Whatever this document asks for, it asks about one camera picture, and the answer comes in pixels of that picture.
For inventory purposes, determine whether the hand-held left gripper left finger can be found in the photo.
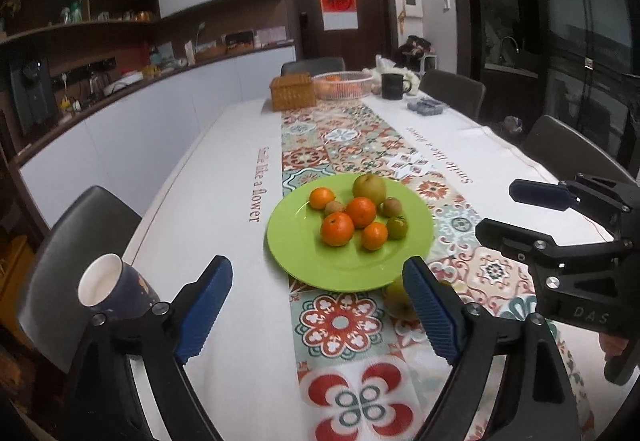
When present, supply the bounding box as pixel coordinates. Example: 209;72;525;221
62;255;234;441

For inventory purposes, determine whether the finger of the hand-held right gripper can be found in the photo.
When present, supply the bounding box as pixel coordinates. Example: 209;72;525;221
475;218;632;268
509;172;637;233

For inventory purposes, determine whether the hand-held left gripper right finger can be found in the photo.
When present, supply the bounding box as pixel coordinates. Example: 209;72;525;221
402;256;586;441

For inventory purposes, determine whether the large yellow pear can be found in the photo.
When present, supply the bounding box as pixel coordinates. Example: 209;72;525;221
383;277;416;319

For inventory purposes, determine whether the orange mandarin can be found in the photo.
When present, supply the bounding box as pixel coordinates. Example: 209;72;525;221
320;212;355;247
346;196;377;229
362;222;389;251
308;187;336;210

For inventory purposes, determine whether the green plate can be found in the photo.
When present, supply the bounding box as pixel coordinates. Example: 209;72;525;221
266;172;434;293

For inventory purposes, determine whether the large green pear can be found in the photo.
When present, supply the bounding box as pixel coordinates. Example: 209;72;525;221
352;174;387;205

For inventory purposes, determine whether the grey chair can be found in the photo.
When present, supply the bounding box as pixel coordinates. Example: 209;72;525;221
520;115;636;187
280;56;347;77
419;68;487;122
15;185;143;372

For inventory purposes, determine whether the dark blue mug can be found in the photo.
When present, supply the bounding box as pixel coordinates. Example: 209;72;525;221
77;252;163;322

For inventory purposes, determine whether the patterned table runner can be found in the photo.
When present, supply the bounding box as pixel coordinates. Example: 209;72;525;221
280;101;596;441

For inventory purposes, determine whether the grey tray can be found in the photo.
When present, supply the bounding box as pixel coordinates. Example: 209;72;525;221
407;97;445;116

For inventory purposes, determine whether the glass sliding door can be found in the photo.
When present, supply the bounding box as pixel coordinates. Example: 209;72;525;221
450;0;640;167

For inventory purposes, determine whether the black mug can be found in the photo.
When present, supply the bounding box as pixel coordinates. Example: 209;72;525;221
381;72;412;100

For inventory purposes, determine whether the stool with clothes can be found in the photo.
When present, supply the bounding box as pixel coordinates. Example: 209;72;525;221
400;35;438;69

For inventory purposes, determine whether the white base cabinet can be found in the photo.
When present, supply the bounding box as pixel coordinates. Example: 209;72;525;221
17;44;298;232

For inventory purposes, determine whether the pink plastic basket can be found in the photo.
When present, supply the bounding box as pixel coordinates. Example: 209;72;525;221
312;71;376;101

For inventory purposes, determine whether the wicker box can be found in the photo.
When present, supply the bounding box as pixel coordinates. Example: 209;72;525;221
270;74;317;112

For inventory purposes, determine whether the teal box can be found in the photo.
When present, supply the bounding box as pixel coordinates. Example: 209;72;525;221
151;44;176;67

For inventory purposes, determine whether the dark water dispenser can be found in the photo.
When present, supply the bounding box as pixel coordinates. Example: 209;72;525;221
10;58;58;122

